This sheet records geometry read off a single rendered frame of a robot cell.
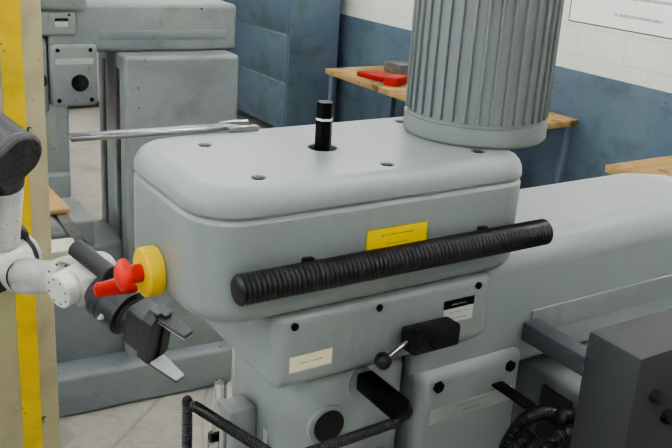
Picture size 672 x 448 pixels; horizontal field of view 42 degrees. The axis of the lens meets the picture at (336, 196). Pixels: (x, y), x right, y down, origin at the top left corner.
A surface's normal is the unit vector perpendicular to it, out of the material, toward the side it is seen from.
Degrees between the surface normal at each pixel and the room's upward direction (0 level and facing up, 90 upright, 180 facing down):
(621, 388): 90
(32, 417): 90
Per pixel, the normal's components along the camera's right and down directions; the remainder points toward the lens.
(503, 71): 0.12, 0.32
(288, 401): -0.32, 0.28
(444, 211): 0.53, 0.29
